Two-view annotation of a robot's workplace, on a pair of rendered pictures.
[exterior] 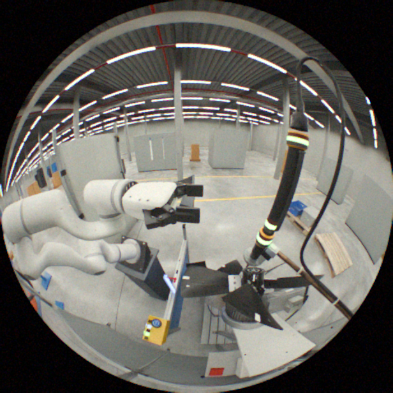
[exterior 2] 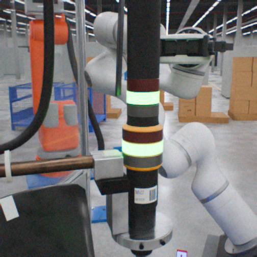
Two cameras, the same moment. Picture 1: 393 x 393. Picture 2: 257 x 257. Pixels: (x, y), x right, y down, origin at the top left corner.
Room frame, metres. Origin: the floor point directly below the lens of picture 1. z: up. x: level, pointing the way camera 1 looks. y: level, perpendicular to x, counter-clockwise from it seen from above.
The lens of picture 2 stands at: (0.23, -0.51, 1.64)
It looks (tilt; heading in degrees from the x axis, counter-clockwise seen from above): 13 degrees down; 102
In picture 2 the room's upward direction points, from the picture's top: straight up
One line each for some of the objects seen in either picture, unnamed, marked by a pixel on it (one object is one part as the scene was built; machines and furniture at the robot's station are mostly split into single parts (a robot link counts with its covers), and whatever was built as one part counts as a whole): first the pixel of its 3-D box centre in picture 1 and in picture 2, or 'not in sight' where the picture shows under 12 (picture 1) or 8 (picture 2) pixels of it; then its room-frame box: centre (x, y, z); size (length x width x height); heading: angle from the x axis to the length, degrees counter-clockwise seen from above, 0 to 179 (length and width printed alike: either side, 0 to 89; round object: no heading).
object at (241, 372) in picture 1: (251, 365); not in sight; (-0.42, -0.31, 0.92); 0.17 x 0.16 x 0.11; 174
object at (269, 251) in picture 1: (260, 251); (133, 194); (0.17, -0.19, 1.49); 0.09 x 0.07 x 0.10; 29
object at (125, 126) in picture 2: (265, 237); (142, 144); (0.18, -0.19, 1.55); 0.04 x 0.04 x 0.05
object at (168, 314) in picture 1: (176, 281); not in sight; (0.32, 0.16, 0.82); 0.90 x 0.04 x 0.08; 174
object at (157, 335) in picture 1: (157, 330); not in sight; (-0.08, 0.20, 1.02); 0.16 x 0.10 x 0.11; 174
